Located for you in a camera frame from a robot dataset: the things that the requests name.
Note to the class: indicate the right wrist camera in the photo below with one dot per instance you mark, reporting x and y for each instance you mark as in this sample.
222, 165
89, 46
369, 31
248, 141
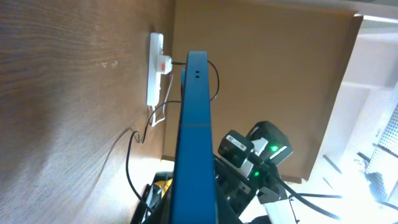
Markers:
235, 149

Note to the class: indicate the yellow black object on floor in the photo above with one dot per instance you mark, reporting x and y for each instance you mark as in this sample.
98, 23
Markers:
156, 192

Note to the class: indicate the blue Galaxy smartphone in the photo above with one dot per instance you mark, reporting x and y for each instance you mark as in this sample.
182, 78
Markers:
193, 197

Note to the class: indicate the white charger plug adapter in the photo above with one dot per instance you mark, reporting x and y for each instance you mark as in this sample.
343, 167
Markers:
164, 64

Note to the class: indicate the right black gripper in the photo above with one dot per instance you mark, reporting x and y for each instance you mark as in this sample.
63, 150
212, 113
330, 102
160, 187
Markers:
237, 190

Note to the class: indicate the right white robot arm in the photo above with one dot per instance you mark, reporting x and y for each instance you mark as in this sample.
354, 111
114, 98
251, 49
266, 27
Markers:
264, 174

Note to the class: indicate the white power strip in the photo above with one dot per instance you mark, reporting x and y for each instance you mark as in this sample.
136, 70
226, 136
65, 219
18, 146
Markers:
154, 77

